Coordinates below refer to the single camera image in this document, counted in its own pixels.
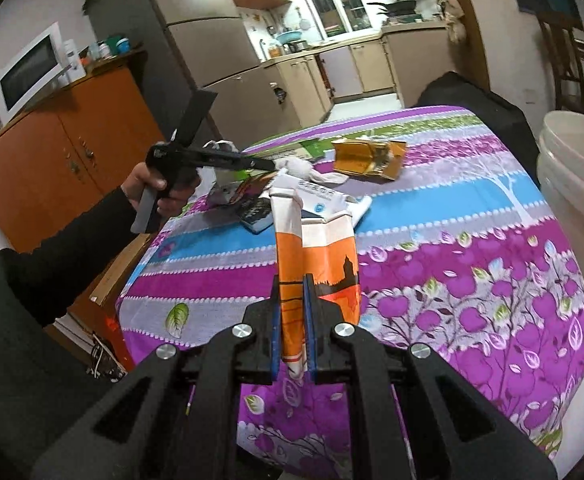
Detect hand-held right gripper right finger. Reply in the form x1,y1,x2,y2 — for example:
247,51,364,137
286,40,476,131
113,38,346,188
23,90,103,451
304,273,559,480

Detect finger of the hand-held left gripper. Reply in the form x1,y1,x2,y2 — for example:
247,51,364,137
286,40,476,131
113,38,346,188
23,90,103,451
199,152,277,173
201,141,245,157

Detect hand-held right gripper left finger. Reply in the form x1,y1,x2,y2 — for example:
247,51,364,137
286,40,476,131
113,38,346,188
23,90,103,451
30,274,283,480

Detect white and silver snack packet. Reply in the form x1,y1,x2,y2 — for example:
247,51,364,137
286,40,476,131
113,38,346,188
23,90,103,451
207,170,275,209

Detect orange and white milk carton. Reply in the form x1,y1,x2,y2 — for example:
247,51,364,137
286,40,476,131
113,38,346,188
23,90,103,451
268,180,363,382

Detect golden cardboard box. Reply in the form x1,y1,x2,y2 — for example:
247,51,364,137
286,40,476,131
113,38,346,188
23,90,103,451
332,140,407,180

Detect white plastic bucket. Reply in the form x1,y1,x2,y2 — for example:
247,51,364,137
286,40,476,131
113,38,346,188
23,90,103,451
536,110,584,283

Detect person's left forearm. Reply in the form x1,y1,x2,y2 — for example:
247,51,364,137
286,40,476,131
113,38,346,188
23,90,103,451
0,186,145,327

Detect person's left hand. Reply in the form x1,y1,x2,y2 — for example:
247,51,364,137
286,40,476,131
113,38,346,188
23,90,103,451
120,162,200,217

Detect white crumpled tissue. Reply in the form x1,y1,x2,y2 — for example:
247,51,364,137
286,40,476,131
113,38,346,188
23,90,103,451
276,156,345,187

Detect dark blue snack packet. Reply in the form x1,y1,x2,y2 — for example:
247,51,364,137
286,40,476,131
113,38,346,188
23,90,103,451
237,198,276,234

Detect green flat box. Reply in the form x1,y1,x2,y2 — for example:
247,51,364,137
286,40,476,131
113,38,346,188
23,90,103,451
292,139,343,162

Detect grey refrigerator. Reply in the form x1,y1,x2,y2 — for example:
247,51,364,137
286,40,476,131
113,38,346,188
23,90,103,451
142,0,303,136

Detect teal container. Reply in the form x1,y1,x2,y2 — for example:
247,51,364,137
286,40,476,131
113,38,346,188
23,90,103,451
104,35,132,56

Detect blue basin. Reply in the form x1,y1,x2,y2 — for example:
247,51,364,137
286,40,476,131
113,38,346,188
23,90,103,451
274,30,307,47

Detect beige lower kitchen cabinets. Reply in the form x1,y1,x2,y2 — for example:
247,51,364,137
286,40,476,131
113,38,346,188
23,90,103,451
262,20,453,131

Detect orange wooden cabinet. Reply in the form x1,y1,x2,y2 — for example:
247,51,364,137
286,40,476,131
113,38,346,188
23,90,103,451
0,52,173,261

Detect white microwave oven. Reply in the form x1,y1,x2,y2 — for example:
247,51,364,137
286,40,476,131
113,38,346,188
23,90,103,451
0,22,72,123

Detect purple floral tablecloth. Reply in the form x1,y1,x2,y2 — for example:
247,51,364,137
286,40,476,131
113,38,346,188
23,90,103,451
114,105,584,480

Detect black wok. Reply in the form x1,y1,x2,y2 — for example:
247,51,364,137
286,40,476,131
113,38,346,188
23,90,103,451
367,0,417,17

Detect black bag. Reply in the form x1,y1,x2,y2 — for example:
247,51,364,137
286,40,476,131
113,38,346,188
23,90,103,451
412,72,543,181

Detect hanging plastic bags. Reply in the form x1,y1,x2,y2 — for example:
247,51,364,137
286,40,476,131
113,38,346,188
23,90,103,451
422,0,469,41

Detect dark wooden chair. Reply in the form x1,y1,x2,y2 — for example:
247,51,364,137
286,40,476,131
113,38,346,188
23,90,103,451
537,10,584,111

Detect white cable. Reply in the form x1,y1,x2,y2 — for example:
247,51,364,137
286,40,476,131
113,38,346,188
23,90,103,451
89,337,125,378

